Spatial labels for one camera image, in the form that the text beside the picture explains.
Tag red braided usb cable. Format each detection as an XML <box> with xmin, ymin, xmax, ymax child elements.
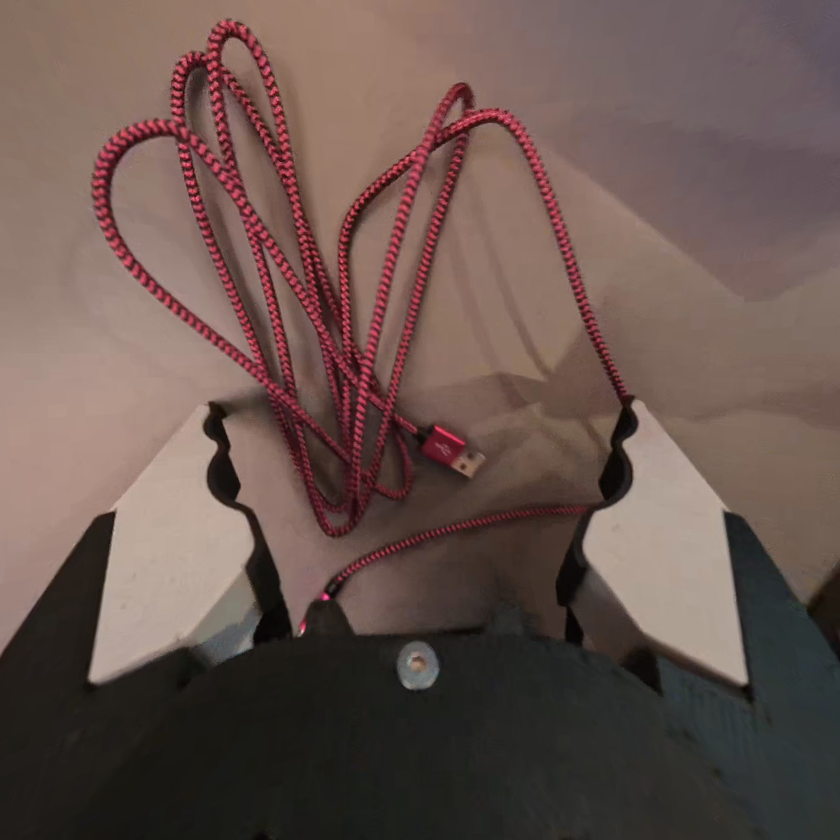
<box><xmin>91</xmin><ymin>20</ymin><xmax>634</xmax><ymax>637</ymax></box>

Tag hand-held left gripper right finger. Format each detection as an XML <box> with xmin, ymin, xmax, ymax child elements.
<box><xmin>556</xmin><ymin>397</ymin><xmax>752</xmax><ymax>690</ymax></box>

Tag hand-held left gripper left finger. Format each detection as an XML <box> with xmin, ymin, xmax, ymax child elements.
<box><xmin>88</xmin><ymin>402</ymin><xmax>293</xmax><ymax>686</ymax></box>

